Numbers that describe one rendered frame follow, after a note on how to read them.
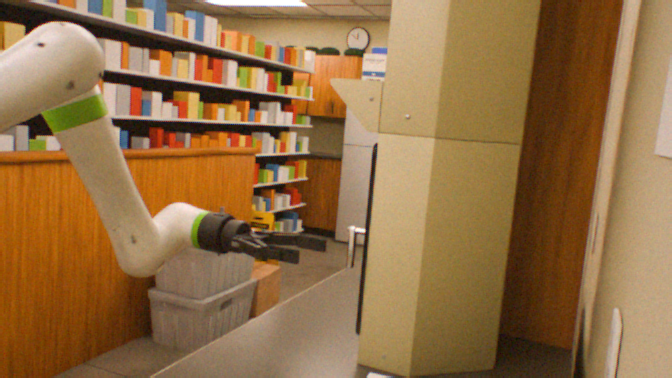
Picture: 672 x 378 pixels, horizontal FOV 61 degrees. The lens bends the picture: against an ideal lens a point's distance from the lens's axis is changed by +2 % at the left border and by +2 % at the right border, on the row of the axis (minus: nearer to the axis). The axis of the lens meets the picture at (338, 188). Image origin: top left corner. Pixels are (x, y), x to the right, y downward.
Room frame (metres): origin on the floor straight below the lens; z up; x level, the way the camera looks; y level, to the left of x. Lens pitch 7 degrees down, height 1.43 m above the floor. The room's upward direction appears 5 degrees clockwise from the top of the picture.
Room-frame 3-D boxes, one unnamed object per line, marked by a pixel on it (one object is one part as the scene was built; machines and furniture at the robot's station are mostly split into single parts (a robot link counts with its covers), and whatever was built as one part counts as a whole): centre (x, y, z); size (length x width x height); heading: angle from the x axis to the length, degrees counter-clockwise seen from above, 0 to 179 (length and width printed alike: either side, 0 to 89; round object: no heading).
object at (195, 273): (3.42, 0.77, 0.49); 0.60 x 0.42 x 0.33; 157
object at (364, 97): (1.27, -0.08, 1.46); 0.32 x 0.11 x 0.10; 157
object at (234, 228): (1.27, 0.20, 1.14); 0.09 x 0.08 x 0.07; 68
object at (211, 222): (1.30, 0.27, 1.14); 0.09 x 0.06 x 0.12; 158
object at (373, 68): (1.22, -0.06, 1.54); 0.05 x 0.05 x 0.06; 75
